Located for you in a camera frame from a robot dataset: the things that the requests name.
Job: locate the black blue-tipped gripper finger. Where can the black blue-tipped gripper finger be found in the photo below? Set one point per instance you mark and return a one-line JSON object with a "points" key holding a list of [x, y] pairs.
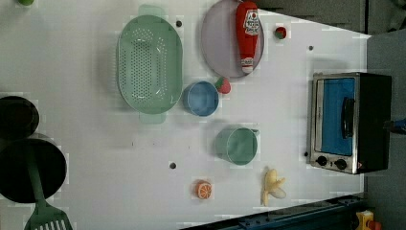
{"points": [[398, 126]]}

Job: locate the black toaster oven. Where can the black toaster oven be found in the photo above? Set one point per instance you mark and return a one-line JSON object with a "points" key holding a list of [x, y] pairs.
{"points": [[348, 113]]}

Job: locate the yellow toy object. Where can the yellow toy object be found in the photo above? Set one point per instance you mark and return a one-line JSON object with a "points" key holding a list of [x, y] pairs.
{"points": [[367, 221]]}

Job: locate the toy peeled banana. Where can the toy peeled banana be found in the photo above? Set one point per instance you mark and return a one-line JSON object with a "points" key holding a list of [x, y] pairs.
{"points": [[272, 186]]}

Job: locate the red toy strawberry far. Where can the red toy strawberry far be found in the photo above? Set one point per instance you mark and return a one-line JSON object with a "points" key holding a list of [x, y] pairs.
{"points": [[280, 33]]}

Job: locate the green mug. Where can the green mug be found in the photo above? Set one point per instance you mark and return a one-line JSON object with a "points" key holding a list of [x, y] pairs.
{"points": [[237, 144]]}

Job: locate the toy strawberry near bowl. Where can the toy strawberry near bowl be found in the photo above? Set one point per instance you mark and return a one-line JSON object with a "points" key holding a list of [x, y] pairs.
{"points": [[223, 86]]}

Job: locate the red ketchup bottle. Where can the red ketchup bottle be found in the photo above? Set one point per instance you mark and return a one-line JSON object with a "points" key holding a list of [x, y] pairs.
{"points": [[247, 29]]}

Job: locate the purple round plate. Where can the purple round plate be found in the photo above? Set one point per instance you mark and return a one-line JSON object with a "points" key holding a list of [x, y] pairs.
{"points": [[219, 40]]}

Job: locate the blue small bowl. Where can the blue small bowl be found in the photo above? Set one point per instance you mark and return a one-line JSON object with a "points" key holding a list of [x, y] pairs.
{"points": [[201, 99]]}

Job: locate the toy orange half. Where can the toy orange half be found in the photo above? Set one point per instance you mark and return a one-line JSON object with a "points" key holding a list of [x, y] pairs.
{"points": [[203, 189]]}

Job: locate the green plastic colander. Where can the green plastic colander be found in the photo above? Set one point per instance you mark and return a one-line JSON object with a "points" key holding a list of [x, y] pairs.
{"points": [[149, 64]]}

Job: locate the green plastic spatula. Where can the green plastic spatula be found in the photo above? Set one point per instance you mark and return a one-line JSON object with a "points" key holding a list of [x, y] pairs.
{"points": [[45, 216]]}

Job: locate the black cylinder holder rear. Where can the black cylinder holder rear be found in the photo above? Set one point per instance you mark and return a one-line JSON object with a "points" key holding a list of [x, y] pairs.
{"points": [[19, 118]]}

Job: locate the black cylinder holder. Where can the black cylinder holder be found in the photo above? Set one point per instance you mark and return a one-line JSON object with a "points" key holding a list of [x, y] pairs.
{"points": [[19, 118], [19, 159]]}

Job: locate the black cylinder holder front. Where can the black cylinder holder front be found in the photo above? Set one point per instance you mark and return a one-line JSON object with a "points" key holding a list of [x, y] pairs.
{"points": [[19, 159]]}

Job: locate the green toy cylinder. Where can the green toy cylinder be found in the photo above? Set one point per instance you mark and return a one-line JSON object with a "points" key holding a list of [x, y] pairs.
{"points": [[26, 2]]}

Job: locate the blue metal frame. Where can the blue metal frame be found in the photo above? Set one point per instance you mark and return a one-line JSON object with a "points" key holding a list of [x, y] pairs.
{"points": [[332, 214]]}

